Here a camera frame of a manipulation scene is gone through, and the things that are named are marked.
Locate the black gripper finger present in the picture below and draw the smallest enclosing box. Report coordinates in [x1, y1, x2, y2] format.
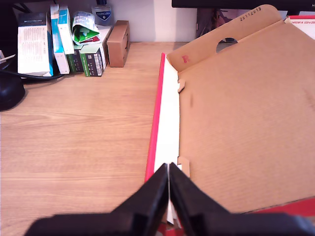
[169, 162, 231, 236]
[112, 162, 169, 236]

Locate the red shoebox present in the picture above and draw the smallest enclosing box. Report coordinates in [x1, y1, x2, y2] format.
[144, 4, 315, 236]

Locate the green and black box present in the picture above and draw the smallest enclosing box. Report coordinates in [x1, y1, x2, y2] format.
[79, 44, 107, 78]

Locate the dark green box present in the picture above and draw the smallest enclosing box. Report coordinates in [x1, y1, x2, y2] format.
[66, 48, 85, 74]

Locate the brown cardboard box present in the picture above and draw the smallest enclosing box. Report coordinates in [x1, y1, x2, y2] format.
[106, 20, 131, 68]

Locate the blue and white carton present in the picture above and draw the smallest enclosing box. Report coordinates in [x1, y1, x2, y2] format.
[50, 4, 71, 75]

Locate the plain white box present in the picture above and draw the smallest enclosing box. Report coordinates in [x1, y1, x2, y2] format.
[97, 25, 113, 70]

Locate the black round base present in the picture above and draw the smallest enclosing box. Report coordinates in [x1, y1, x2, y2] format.
[0, 70, 26, 112]

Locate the green sachet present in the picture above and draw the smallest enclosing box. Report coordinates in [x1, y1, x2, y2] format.
[72, 26, 101, 46]

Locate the white and teal carton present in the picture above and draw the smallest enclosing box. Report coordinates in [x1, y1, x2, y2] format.
[58, 6, 75, 55]

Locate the large white printed carton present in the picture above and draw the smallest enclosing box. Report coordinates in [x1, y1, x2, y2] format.
[17, 12, 54, 77]

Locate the clear Cuticura bottle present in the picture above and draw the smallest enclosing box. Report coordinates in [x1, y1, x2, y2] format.
[91, 0, 112, 27]

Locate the crumpled printed leaflet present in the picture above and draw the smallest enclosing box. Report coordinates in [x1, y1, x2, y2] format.
[71, 11, 96, 34]

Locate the black cable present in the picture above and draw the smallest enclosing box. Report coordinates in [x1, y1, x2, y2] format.
[0, 69, 65, 81]

